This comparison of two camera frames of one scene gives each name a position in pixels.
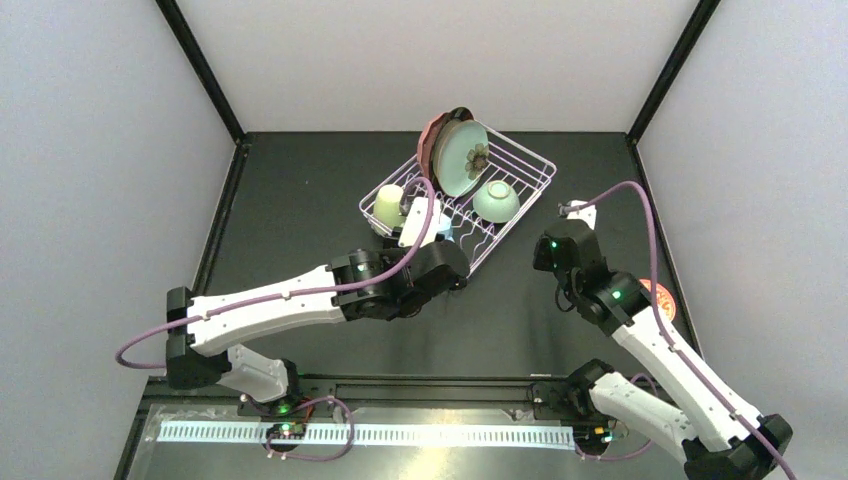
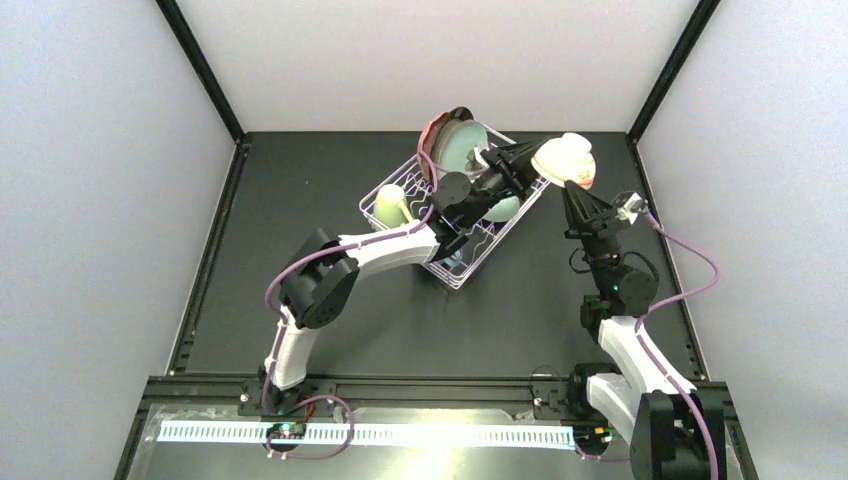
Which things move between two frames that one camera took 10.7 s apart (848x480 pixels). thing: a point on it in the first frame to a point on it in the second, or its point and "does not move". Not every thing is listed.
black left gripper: (448, 258) to (502, 168)
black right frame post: (678, 56) does not move
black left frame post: (196, 55) does not move
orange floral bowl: (665, 300) to (566, 158)
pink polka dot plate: (424, 144) does not move
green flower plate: (460, 155) does not move
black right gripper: (553, 245) to (589, 225)
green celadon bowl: (496, 202) does not move
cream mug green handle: (387, 205) does not move
